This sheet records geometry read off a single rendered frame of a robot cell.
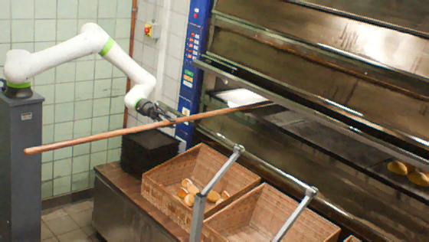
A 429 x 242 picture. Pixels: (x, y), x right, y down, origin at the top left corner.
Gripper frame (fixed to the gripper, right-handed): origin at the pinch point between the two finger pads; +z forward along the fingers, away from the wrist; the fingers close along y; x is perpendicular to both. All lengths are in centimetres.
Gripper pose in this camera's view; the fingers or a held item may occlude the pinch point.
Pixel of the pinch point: (169, 122)
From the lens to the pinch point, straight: 266.3
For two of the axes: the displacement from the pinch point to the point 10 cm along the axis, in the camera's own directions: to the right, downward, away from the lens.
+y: -1.4, 9.2, 3.6
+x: -7.3, 1.5, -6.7
